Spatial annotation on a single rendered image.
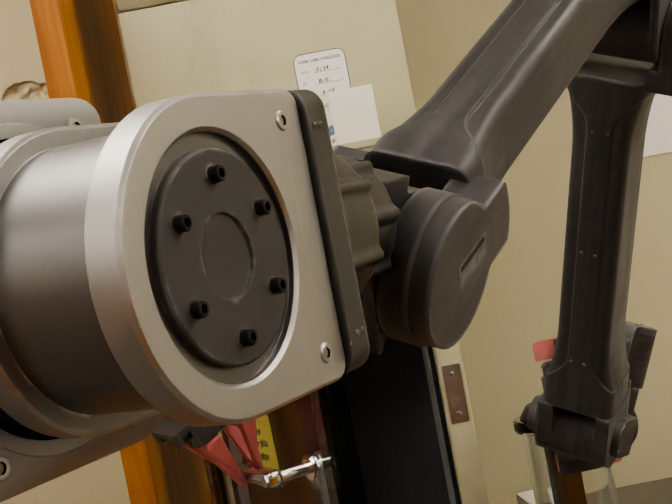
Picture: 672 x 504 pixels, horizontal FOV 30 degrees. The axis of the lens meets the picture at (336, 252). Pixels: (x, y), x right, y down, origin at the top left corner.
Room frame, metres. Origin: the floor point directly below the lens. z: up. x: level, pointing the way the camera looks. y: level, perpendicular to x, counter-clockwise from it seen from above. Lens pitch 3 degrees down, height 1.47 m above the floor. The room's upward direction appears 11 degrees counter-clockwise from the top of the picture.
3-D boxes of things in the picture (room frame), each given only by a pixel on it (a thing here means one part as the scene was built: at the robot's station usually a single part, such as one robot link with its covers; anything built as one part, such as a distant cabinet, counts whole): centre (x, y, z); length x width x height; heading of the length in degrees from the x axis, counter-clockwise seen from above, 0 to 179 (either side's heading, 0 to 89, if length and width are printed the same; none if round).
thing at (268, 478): (1.24, 0.10, 1.20); 0.10 x 0.05 x 0.03; 29
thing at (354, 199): (0.57, 0.02, 1.45); 0.09 x 0.08 x 0.12; 60
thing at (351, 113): (1.41, -0.05, 1.54); 0.05 x 0.05 x 0.06; 6
